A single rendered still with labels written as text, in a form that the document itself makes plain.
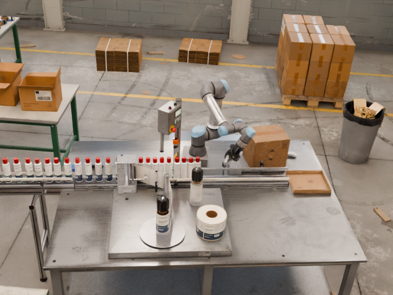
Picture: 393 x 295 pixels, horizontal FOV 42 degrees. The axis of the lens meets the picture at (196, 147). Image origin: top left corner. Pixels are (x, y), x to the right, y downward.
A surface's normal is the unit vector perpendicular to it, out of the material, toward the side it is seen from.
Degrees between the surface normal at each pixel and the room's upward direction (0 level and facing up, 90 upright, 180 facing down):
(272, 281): 0
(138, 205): 0
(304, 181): 0
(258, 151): 90
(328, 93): 92
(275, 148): 90
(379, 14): 90
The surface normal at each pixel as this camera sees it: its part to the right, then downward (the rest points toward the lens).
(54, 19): -0.07, 0.54
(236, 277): 0.04, -0.84
